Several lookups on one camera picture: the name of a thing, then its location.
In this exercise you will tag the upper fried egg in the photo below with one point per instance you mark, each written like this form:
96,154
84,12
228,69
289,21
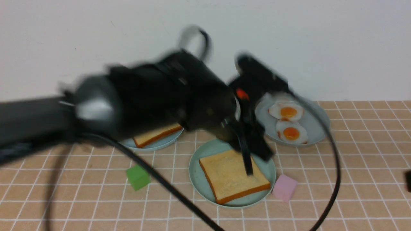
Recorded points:
286,110

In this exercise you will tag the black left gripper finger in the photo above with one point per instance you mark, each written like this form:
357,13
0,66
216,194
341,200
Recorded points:
254,133
245,154

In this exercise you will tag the pink cube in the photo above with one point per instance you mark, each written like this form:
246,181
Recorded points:
284,188

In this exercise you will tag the toast slice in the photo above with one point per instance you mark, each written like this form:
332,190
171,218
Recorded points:
226,175
154,135

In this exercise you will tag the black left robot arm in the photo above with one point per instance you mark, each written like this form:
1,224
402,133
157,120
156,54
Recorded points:
29,126

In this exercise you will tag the teal centre plate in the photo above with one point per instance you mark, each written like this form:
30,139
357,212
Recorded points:
201,185

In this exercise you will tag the light blue egg plate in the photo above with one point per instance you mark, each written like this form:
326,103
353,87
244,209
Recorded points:
308,121

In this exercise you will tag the light blue bread plate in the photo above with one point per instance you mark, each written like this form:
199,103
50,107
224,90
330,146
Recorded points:
157,145

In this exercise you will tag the orange checkered tablecloth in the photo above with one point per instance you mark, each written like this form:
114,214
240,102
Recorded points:
373,138

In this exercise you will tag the green cube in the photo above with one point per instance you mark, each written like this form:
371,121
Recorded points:
138,177

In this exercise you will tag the lower fried egg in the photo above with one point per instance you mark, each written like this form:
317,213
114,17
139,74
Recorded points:
291,132

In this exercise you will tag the fried egg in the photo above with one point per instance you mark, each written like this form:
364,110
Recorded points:
286,110
291,132

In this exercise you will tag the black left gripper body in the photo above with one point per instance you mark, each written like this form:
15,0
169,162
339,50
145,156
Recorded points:
178,88

